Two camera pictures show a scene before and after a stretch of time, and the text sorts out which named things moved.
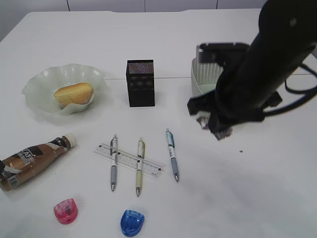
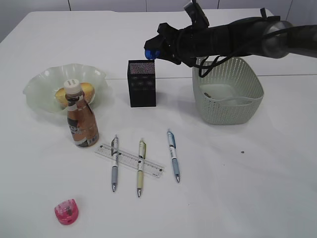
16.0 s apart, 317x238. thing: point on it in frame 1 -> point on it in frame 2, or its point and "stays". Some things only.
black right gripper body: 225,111 -> 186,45
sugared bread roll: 79,93 stays
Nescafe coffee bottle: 18,168 -> 84,130
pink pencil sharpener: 66,211 stays
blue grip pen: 171,143 stays
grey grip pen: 114,146 stays
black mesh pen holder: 140,76 stays
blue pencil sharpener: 131,222 -> 152,55
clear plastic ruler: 129,159 stays
